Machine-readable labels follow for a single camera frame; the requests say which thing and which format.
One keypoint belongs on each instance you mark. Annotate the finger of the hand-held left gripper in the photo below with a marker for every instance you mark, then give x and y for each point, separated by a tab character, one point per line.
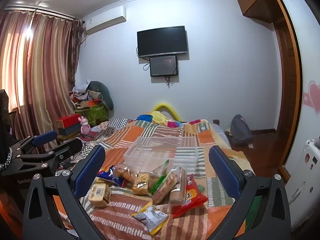
45	138
71	147

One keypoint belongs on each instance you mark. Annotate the red snack packet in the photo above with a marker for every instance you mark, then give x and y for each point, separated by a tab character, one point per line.
193	200

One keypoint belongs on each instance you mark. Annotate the orange patchwork blanket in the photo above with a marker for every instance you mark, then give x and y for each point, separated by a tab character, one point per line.
125	137

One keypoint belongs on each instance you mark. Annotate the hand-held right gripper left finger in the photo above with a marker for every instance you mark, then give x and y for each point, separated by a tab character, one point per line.
88	172

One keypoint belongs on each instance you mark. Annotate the yellow curved cushion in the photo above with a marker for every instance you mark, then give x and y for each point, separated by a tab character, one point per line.
170	108

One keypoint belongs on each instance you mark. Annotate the red gift box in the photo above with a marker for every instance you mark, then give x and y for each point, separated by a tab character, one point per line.
70	120

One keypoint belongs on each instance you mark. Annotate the large pink hearts sticker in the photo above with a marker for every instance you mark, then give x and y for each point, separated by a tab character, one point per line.
313	96

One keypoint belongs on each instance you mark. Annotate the clear bag of cookies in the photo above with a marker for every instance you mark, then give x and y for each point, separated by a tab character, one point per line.
125	172

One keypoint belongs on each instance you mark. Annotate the green-edged clear snack bag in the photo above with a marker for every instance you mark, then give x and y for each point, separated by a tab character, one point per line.
158	176

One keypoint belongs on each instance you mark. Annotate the yellow multicoloured blanket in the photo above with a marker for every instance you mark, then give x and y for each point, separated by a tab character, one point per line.
155	118

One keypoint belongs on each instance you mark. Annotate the white appliance with stickers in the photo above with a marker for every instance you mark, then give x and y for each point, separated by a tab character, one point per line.
310	170

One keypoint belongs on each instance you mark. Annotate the white wardrobe door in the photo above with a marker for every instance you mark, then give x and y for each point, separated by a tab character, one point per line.
307	42

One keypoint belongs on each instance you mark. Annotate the pink striped biscuit packet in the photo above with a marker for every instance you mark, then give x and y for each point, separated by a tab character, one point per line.
163	187

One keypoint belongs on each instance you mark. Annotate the blue snack packet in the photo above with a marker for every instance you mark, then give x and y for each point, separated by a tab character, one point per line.
110	176

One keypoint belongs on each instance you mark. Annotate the grey and yellow snack packet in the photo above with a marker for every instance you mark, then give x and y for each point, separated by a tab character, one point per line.
150	217

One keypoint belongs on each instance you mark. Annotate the clear plastic storage container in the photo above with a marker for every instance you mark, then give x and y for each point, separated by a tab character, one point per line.
160	152

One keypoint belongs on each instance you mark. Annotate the small black wall monitor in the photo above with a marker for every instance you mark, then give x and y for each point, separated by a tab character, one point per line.
163	66

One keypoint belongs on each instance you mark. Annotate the square cake packet with barcode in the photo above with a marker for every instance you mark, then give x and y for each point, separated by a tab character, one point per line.
100	195

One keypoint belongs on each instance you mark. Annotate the yellow cake packet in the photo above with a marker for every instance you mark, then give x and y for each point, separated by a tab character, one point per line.
141	185

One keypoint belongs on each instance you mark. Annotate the pink plush toy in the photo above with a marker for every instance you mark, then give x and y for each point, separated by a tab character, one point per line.
84	126

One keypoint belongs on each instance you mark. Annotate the round biscuit tube packet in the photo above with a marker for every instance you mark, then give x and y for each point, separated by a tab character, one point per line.
178	190

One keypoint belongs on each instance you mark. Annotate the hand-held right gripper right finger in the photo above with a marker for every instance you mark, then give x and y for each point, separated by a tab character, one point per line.
225	172

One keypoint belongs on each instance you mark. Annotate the pink striped curtain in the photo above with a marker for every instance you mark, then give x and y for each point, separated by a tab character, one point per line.
37	67

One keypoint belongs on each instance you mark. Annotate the grey-green pillow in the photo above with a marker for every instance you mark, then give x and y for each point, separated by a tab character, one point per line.
103	92

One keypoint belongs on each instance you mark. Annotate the checkered patterned quilt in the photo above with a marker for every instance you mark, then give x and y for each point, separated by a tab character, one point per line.
118	123

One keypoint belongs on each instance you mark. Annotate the dark flat box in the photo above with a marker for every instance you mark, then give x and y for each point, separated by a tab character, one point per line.
70	130

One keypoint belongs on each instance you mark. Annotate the brown wooden door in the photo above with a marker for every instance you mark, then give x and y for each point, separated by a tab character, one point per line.
287	80

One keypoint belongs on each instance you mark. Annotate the white air conditioner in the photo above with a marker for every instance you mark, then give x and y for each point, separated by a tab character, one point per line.
105	21

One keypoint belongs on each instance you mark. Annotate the grey backpack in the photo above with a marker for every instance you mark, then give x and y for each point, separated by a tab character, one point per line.
240	131

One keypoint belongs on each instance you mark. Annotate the black wall television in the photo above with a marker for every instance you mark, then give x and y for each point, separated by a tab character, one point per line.
162	41

